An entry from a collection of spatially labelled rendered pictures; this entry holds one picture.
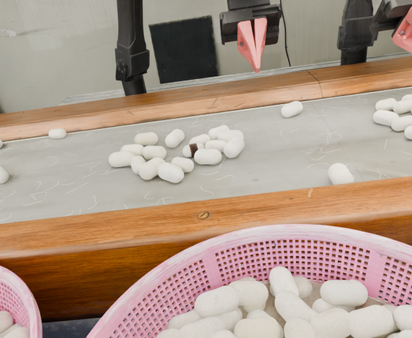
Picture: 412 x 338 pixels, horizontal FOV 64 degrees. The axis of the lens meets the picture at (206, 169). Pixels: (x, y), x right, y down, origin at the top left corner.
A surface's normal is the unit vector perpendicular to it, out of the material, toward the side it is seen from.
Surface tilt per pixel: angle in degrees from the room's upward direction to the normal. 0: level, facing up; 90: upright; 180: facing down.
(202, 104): 45
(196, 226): 0
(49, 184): 0
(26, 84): 90
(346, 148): 0
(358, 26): 91
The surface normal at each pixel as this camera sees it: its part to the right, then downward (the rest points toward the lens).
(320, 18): -0.05, 0.49
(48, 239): -0.15, -0.86
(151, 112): -0.11, -0.26
